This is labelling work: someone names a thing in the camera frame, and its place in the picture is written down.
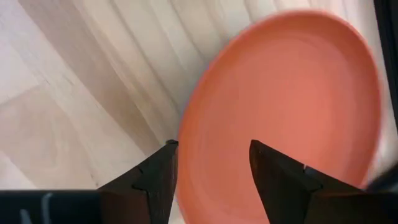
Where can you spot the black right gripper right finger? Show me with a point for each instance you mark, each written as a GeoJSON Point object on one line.
{"type": "Point", "coordinates": [280, 186]}

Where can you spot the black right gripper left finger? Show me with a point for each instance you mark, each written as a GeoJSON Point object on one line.
{"type": "Point", "coordinates": [149, 193]}

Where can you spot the orange-red plastic plate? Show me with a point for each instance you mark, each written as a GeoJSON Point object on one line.
{"type": "Point", "coordinates": [280, 93]}

